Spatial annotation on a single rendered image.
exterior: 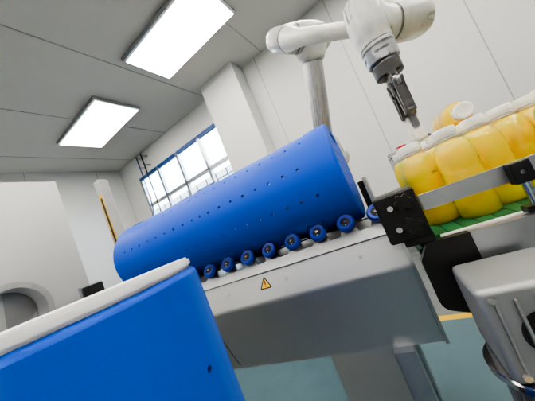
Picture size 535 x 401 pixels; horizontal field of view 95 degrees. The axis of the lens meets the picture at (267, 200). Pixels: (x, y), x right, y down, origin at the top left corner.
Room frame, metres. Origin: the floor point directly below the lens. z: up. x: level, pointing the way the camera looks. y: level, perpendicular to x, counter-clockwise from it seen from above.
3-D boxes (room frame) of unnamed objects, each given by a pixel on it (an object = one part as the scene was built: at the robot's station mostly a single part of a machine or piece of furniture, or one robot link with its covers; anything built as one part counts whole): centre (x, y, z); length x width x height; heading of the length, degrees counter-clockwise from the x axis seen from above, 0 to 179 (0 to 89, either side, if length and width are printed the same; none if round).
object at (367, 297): (1.09, 0.70, 0.79); 2.17 x 0.29 x 0.34; 67
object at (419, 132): (0.65, -0.44, 1.12); 0.03 x 0.01 x 0.07; 67
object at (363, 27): (0.67, -0.47, 1.46); 0.13 x 0.11 x 0.16; 107
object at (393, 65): (0.67, -0.45, 1.28); 0.08 x 0.07 x 0.09; 157
